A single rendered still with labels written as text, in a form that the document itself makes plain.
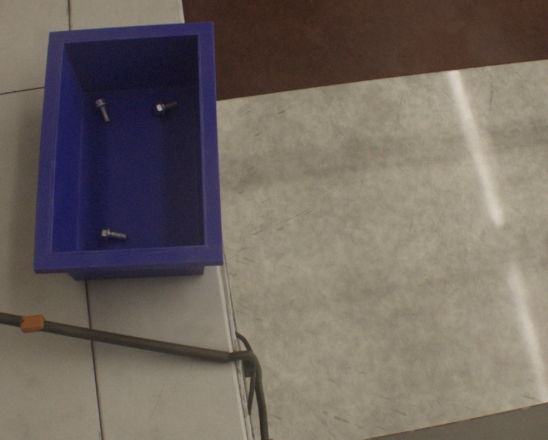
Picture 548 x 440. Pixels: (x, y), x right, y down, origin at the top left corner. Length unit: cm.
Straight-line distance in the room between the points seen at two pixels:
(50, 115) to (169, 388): 25
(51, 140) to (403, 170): 113
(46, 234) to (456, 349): 108
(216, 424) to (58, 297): 18
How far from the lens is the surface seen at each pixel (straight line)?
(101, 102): 83
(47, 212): 71
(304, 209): 171
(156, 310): 75
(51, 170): 73
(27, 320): 72
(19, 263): 79
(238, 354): 72
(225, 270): 120
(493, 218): 176
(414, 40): 195
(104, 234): 76
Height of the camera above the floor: 154
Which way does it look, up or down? 65 degrees down
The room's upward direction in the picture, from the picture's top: 3 degrees clockwise
